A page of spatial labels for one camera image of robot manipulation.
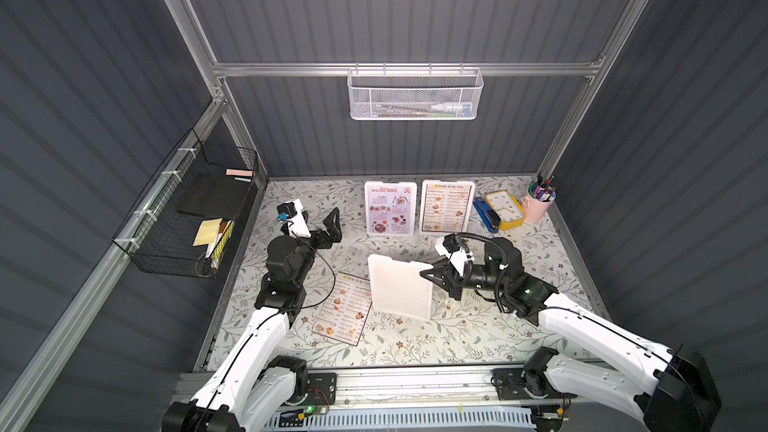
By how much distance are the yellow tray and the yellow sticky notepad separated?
87 centimetres

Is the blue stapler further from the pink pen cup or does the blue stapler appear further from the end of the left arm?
the end of the left arm

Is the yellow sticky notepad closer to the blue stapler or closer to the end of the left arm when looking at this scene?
the end of the left arm

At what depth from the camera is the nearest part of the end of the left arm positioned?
68cm

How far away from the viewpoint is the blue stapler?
1.05m
